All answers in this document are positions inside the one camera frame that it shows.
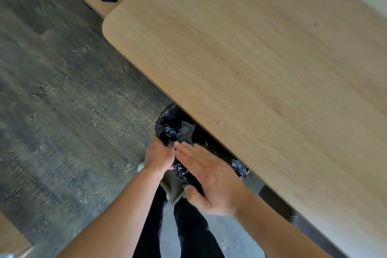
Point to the person's right hand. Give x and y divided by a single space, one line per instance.
220 185

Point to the person's left forearm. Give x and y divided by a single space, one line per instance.
121 218

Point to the person's left hand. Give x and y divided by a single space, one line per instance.
157 158

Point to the person's black trousers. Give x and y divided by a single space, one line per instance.
193 233

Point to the person's right thumb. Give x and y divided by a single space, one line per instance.
195 195

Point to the person's left fingers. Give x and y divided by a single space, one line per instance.
170 155

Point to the light wooden cabinet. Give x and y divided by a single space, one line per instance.
12 239

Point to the person's right forearm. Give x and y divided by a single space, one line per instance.
278 230

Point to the black table frame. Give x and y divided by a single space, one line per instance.
276 203

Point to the black plastic trash bag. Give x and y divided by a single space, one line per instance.
166 124

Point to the grey shoe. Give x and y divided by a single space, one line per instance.
172 189
141 167

